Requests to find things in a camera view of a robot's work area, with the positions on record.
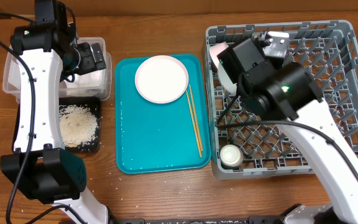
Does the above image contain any grey plastic dishwasher rack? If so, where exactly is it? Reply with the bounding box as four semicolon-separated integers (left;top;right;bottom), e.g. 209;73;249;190
204;20;358;180

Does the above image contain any black waste tray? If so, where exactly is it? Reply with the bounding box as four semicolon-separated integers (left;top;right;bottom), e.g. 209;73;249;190
12;96;102;154

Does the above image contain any teal plastic tray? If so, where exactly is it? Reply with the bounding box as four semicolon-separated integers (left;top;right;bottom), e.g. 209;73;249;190
114;54;211;174

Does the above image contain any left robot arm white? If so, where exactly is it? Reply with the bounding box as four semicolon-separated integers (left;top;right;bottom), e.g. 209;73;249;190
0;1;116;223

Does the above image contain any pink bowl with rice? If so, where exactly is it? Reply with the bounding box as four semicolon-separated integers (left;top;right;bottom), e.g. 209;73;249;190
209;42;237;95

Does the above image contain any wooden chopstick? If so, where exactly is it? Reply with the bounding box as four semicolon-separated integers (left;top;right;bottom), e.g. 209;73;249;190
188;84;203;156
186;90;202;158

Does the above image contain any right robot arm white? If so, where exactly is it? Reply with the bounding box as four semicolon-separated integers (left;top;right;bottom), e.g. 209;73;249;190
209;36;358;223

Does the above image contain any pile of rice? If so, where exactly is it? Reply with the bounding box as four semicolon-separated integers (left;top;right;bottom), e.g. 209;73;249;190
59;105;98;147

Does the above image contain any clear plastic bin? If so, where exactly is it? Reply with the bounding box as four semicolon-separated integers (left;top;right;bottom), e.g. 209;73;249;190
2;37;112;103

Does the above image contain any white paper cup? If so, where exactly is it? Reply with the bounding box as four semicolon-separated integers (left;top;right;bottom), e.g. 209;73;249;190
219;144;244;169

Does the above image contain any white round plate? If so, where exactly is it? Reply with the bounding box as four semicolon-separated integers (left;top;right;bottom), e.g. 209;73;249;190
135;55;189;104

